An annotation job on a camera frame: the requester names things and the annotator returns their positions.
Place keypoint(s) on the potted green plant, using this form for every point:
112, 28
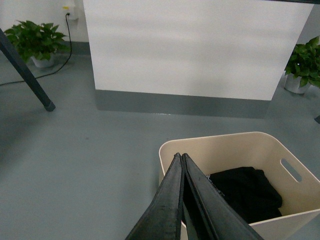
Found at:
37, 42
303, 67

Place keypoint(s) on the white wall socket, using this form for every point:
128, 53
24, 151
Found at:
71, 11

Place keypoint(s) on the beige plastic laundry hamper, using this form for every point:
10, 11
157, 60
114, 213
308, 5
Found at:
298, 187

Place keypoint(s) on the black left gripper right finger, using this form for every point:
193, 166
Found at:
207, 215

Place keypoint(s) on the left potted green plant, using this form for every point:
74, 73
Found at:
37, 42

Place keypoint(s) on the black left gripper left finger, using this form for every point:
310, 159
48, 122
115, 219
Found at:
162, 219

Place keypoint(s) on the black printed t-shirt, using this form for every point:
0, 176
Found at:
248, 191

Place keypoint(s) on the right potted green plant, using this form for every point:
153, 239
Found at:
303, 67

